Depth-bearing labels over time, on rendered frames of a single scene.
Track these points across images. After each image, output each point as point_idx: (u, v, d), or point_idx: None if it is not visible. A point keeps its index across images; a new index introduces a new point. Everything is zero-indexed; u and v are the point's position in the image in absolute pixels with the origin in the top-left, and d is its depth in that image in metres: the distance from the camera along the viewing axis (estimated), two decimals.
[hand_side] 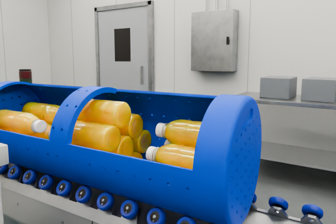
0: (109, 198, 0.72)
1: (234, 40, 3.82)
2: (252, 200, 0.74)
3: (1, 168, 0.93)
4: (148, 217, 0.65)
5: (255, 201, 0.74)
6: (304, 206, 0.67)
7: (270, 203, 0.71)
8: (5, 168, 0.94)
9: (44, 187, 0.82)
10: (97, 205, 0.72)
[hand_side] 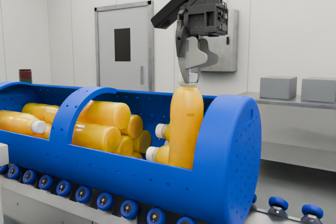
0: (109, 198, 0.72)
1: (234, 40, 3.82)
2: (252, 200, 0.74)
3: (1, 168, 0.93)
4: (148, 217, 0.65)
5: (255, 201, 0.74)
6: (304, 206, 0.67)
7: (270, 203, 0.71)
8: (5, 168, 0.94)
9: (44, 187, 0.82)
10: (97, 205, 0.72)
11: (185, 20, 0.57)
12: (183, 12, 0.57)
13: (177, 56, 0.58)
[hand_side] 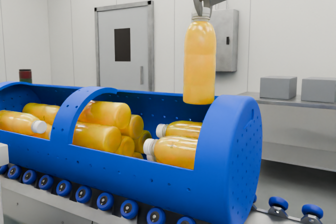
0: (109, 198, 0.71)
1: (234, 40, 3.82)
2: None
3: (1, 169, 0.93)
4: (148, 217, 0.65)
5: (255, 201, 0.74)
6: (304, 206, 0.67)
7: (270, 203, 0.71)
8: (4, 169, 0.94)
9: (44, 188, 0.82)
10: (97, 205, 0.72)
11: None
12: None
13: None
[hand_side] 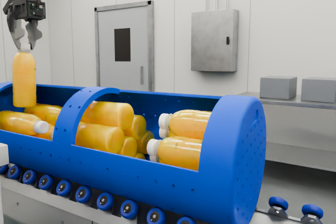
0: (108, 201, 0.71)
1: (234, 40, 3.82)
2: None
3: None
4: (149, 214, 0.65)
5: None
6: (304, 206, 0.67)
7: (270, 203, 0.71)
8: (2, 171, 0.94)
9: (41, 188, 0.82)
10: (96, 202, 0.72)
11: (13, 8, 0.91)
12: (11, 4, 0.91)
13: (9, 31, 0.92)
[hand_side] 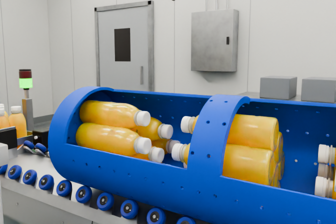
0: (104, 193, 0.73)
1: (234, 40, 3.82)
2: None
3: None
4: (153, 223, 0.64)
5: None
6: None
7: None
8: None
9: (38, 183, 0.84)
10: (104, 208, 0.71)
11: None
12: None
13: None
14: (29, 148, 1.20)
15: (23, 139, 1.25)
